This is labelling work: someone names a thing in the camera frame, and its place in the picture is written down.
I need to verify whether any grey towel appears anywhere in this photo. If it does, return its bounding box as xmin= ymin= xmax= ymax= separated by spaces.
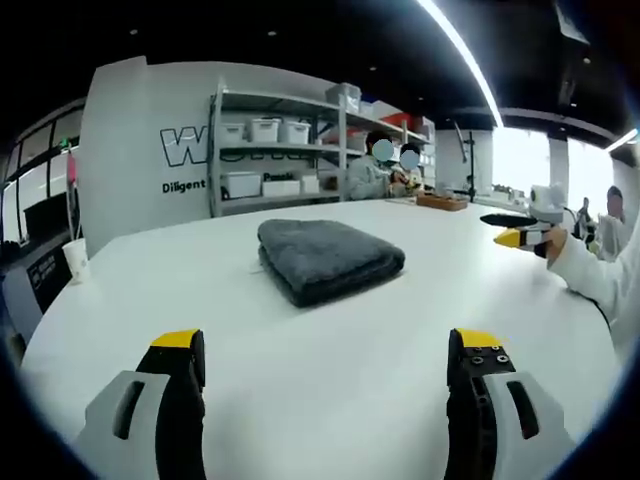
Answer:
xmin=256 ymin=218 xmax=407 ymax=309

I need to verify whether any person's right hand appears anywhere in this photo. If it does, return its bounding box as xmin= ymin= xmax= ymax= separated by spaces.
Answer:
xmin=544 ymin=229 xmax=569 ymax=272

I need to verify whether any brown wooden tray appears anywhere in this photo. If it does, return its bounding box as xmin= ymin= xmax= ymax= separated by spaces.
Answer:
xmin=415 ymin=192 xmax=471 ymax=213

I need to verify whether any black stand pole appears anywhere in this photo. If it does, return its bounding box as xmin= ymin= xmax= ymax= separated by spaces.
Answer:
xmin=451 ymin=119 xmax=477 ymax=202

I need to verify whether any white paper cup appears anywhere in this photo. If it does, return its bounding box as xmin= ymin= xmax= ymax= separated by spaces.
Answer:
xmin=61 ymin=237 xmax=92 ymax=286

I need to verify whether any black cabinet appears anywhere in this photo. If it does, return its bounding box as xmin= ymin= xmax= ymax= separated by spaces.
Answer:
xmin=0 ymin=238 xmax=71 ymax=326

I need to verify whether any long ceiling light strip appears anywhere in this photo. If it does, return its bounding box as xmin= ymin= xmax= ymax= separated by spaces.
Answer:
xmin=416 ymin=0 xmax=505 ymax=129

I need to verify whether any grey metal shelf rack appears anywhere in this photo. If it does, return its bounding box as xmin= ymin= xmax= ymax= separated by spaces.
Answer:
xmin=208 ymin=78 xmax=437 ymax=219

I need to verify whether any clear storage box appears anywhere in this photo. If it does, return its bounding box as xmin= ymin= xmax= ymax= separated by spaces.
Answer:
xmin=325 ymin=82 xmax=363 ymax=113

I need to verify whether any white storage box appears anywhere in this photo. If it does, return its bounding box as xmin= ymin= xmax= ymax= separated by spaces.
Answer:
xmin=221 ymin=171 xmax=263 ymax=199
xmin=261 ymin=179 xmax=302 ymax=198
xmin=280 ymin=119 xmax=313 ymax=146
xmin=219 ymin=122 xmax=248 ymax=147
xmin=249 ymin=117 xmax=284 ymax=144

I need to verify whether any pink hanging item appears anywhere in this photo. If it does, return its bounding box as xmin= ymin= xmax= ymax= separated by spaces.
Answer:
xmin=66 ymin=148 xmax=81 ymax=192

